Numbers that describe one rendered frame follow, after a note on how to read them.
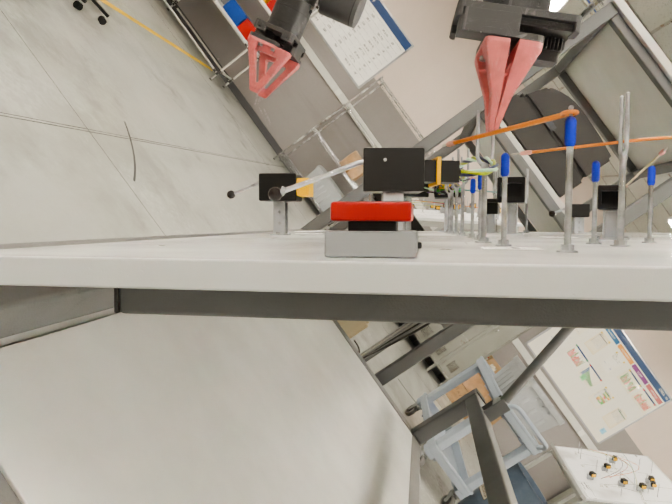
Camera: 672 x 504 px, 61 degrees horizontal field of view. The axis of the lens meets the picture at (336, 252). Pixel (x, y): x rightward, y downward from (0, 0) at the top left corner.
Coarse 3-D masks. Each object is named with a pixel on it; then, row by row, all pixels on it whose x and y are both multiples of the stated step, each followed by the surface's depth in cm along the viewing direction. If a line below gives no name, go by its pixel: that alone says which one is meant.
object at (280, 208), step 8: (264, 176) 91; (272, 176) 91; (280, 176) 90; (288, 176) 90; (296, 176) 90; (256, 184) 93; (264, 184) 91; (272, 184) 91; (280, 184) 91; (288, 184) 90; (232, 192) 94; (264, 192) 91; (288, 192) 90; (296, 192) 91; (264, 200) 91; (280, 200) 91; (288, 200) 91; (296, 200) 91; (280, 208) 92; (280, 216) 92; (280, 224) 92; (280, 232) 92
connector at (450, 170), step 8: (432, 160) 53; (448, 160) 53; (424, 168) 53; (432, 168) 53; (448, 168) 53; (456, 168) 53; (424, 176) 53; (432, 176) 53; (448, 176) 53; (456, 176) 53
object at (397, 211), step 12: (336, 204) 35; (348, 204) 35; (360, 204) 34; (372, 204) 34; (384, 204) 34; (396, 204) 34; (408, 204) 34; (336, 216) 35; (348, 216) 35; (360, 216) 35; (372, 216) 34; (384, 216) 34; (396, 216) 34; (408, 216) 34; (348, 228) 36; (360, 228) 36; (372, 228) 35; (384, 228) 35; (396, 228) 36
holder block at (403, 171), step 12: (372, 156) 52; (384, 156) 52; (396, 156) 52; (408, 156) 52; (420, 156) 52; (372, 168) 52; (384, 168) 52; (396, 168) 52; (408, 168) 52; (420, 168) 52; (372, 180) 52; (384, 180) 52; (396, 180) 52; (408, 180) 52; (420, 180) 52; (372, 192) 55; (408, 192) 54; (420, 192) 54
